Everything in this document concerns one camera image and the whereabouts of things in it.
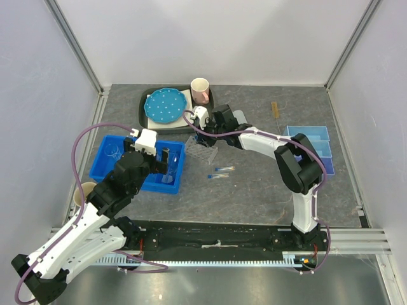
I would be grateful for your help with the light blue drawer organizer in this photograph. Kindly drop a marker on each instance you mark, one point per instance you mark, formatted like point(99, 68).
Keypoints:
point(319, 138)

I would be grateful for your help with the small glass beaker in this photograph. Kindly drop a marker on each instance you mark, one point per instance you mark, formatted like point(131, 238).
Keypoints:
point(113, 151)

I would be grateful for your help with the dark grey baking tray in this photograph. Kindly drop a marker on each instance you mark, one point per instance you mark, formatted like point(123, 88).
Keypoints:
point(143, 120)

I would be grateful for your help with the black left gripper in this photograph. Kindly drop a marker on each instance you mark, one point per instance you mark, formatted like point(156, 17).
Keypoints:
point(158, 166)

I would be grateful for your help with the blue polka dot plate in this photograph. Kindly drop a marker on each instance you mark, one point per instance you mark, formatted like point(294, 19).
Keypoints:
point(165, 105)

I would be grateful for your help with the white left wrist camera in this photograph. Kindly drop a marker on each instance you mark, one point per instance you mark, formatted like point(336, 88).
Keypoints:
point(145, 141)

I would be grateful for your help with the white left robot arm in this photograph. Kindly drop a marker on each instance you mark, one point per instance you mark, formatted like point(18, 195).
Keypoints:
point(95, 230)

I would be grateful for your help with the blue plastic divided bin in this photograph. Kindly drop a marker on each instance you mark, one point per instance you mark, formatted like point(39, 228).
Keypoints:
point(102, 165)

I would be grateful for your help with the clear test tube rack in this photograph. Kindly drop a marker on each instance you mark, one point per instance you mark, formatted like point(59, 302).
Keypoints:
point(200, 152)

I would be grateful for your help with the white square plate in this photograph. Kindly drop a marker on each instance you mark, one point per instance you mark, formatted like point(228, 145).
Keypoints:
point(164, 108)

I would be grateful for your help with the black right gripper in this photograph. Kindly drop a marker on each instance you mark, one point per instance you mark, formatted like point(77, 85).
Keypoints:
point(204, 140)

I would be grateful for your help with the white plastic wash bottle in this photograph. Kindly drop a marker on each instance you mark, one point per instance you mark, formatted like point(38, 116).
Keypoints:
point(239, 115)

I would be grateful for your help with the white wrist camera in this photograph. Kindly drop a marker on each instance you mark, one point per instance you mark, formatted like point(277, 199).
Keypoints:
point(145, 141)
point(200, 117)

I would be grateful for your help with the blue safety goggles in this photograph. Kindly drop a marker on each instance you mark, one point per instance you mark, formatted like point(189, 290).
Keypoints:
point(170, 176)

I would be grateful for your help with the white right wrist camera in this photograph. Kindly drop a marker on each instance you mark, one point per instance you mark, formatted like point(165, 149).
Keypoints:
point(200, 117)

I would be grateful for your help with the light blue cable duct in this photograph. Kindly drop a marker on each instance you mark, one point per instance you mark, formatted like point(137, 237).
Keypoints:
point(287, 261)

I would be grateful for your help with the blue capped test tube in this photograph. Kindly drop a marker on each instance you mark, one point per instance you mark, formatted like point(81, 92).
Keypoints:
point(218, 175)
point(225, 168)

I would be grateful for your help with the beige paper cup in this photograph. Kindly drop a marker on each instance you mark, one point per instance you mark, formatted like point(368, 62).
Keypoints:
point(80, 194)

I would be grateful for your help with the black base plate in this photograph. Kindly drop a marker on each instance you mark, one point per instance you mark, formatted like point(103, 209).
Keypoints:
point(161, 240)

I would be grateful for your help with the pink ceramic mug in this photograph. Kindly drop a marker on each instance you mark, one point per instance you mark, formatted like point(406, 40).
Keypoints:
point(200, 91)

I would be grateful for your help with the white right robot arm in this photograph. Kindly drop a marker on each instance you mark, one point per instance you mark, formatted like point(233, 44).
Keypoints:
point(300, 167)

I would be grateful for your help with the test tube brush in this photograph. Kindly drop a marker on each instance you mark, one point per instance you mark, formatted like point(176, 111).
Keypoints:
point(275, 112)

